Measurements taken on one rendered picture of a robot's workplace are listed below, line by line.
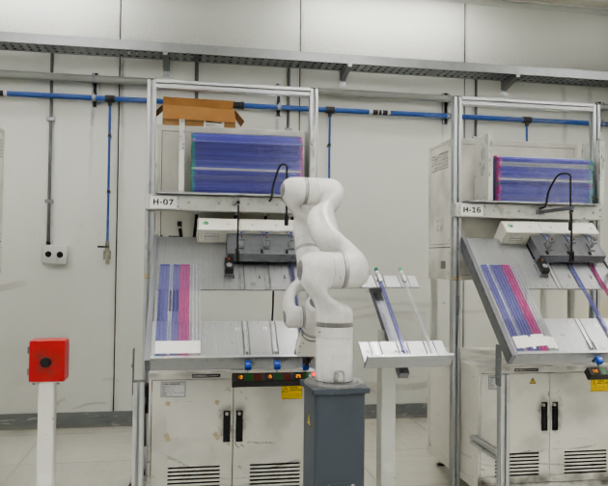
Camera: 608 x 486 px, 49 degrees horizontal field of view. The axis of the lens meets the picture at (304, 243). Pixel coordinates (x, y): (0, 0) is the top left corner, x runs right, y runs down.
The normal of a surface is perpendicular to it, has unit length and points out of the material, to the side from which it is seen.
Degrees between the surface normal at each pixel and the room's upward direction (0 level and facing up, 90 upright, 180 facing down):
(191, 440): 90
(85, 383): 90
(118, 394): 90
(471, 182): 90
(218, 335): 43
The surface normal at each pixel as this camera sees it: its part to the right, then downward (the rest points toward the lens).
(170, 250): 0.12, -0.75
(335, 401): 0.23, -0.02
